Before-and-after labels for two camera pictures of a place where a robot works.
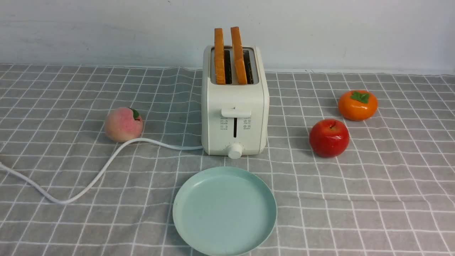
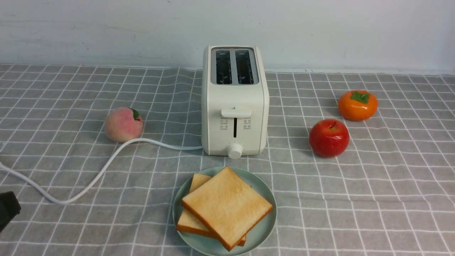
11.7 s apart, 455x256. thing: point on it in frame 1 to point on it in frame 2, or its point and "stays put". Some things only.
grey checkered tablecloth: [67, 188] stays put
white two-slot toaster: [235, 118] stays put
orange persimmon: [358, 105] stays put
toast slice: [238, 57] to [228, 208]
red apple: [328, 138] stays put
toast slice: [219, 58] to [188, 222]
